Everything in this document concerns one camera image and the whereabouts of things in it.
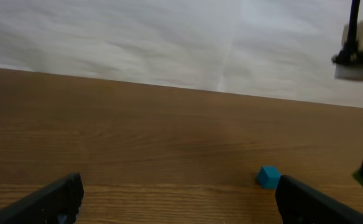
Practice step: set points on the blue cube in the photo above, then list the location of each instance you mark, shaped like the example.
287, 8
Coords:
268, 177

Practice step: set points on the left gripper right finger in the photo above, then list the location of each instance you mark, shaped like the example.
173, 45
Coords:
306, 205

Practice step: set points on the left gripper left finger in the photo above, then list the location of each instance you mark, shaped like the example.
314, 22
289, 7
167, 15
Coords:
48, 202

